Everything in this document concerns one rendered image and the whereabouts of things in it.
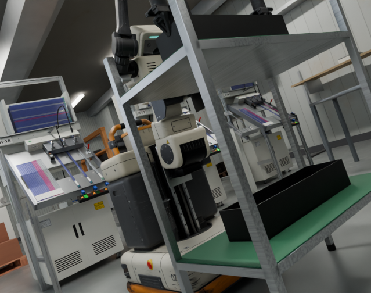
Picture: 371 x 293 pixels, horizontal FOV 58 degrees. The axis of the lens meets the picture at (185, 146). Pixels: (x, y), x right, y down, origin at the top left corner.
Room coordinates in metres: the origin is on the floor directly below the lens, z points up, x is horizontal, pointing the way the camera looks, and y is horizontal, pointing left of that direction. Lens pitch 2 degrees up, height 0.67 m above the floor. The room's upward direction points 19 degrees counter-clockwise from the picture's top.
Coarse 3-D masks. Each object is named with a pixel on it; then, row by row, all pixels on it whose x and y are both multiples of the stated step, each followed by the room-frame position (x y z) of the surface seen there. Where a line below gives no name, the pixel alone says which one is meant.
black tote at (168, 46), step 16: (192, 16) 1.11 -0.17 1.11; (208, 16) 1.16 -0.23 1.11; (224, 16) 1.21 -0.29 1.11; (240, 16) 1.26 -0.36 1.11; (256, 16) 1.32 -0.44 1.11; (272, 16) 1.39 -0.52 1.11; (176, 32) 1.12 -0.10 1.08; (208, 32) 1.14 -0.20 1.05; (224, 32) 1.19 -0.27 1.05; (240, 32) 1.24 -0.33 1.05; (256, 32) 1.30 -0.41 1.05; (272, 32) 1.36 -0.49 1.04; (288, 32) 1.43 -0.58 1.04; (160, 48) 1.20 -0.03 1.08; (176, 48) 1.14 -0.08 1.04
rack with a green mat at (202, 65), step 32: (192, 32) 0.84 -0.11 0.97; (160, 64) 0.95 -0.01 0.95; (192, 64) 0.85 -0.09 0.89; (224, 64) 1.09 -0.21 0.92; (256, 64) 1.26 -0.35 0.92; (288, 64) 1.49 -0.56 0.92; (352, 64) 1.39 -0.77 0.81; (128, 96) 1.12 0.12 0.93; (160, 96) 1.24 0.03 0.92; (128, 128) 1.17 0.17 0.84; (224, 128) 0.84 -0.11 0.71; (288, 128) 1.70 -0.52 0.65; (224, 160) 0.85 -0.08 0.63; (352, 192) 1.26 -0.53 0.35; (160, 224) 1.18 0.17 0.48; (256, 224) 0.84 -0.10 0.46; (320, 224) 1.03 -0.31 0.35; (192, 256) 1.16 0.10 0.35; (224, 256) 1.04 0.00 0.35; (256, 256) 0.95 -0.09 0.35; (288, 256) 0.88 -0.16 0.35
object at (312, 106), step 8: (352, 88) 3.27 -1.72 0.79; (360, 88) 3.48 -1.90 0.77; (336, 96) 3.43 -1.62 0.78; (312, 104) 3.68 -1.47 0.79; (336, 104) 3.90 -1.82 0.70; (312, 112) 3.71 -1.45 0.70; (344, 120) 3.92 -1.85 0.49; (320, 128) 3.69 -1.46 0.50; (344, 128) 3.91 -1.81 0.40; (328, 144) 3.70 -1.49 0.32; (352, 144) 3.91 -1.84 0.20; (328, 152) 3.70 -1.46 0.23; (352, 152) 3.92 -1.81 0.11
